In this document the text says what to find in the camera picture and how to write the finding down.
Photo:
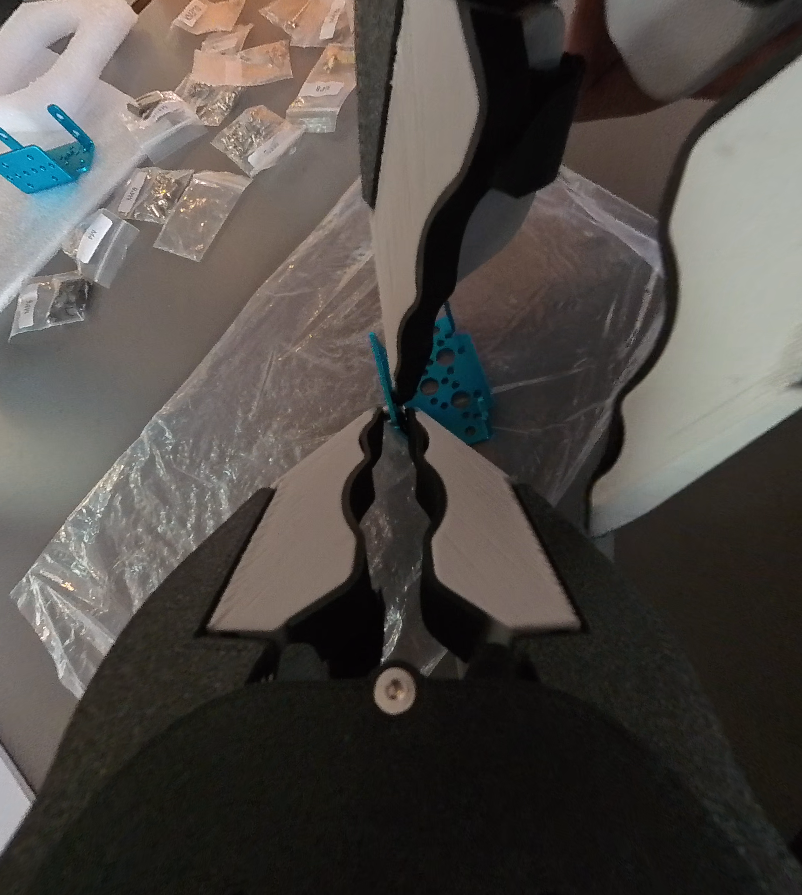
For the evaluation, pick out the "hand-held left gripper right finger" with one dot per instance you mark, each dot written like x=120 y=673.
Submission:
x=505 y=552

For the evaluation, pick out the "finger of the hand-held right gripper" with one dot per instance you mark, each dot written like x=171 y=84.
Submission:
x=422 y=140
x=736 y=280

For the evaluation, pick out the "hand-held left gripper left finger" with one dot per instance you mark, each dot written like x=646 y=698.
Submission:
x=289 y=552

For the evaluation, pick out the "blue perforated metal bracket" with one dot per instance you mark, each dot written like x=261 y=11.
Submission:
x=450 y=391

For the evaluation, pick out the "person's right hand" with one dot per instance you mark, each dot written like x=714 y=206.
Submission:
x=610 y=98

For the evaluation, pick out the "large clear plastic bag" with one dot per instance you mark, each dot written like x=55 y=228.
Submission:
x=233 y=419

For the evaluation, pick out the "pile of small screw bags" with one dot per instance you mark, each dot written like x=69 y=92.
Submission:
x=198 y=210

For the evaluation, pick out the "blue metal u-shaped bracket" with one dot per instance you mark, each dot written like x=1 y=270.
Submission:
x=27 y=168

